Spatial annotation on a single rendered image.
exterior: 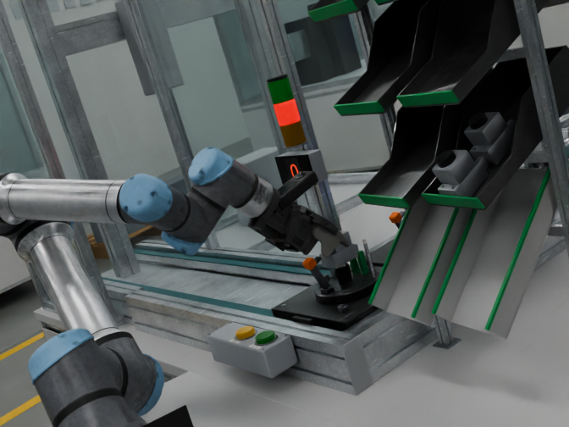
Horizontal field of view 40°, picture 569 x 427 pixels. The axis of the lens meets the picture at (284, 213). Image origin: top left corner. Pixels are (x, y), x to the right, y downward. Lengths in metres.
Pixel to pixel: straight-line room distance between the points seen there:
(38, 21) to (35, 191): 1.07
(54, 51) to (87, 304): 1.12
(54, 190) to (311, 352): 0.55
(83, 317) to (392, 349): 0.58
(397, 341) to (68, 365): 0.60
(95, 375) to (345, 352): 0.44
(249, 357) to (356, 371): 0.23
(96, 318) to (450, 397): 0.65
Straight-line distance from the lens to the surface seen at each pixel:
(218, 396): 1.62
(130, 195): 1.30
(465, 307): 1.31
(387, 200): 1.30
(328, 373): 1.49
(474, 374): 1.43
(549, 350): 1.46
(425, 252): 1.41
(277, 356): 1.51
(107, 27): 2.54
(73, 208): 1.41
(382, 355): 1.49
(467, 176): 1.21
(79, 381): 1.30
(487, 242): 1.33
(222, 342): 1.61
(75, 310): 1.51
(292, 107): 1.75
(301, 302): 1.65
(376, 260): 1.77
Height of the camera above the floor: 1.52
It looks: 13 degrees down
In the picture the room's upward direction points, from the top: 17 degrees counter-clockwise
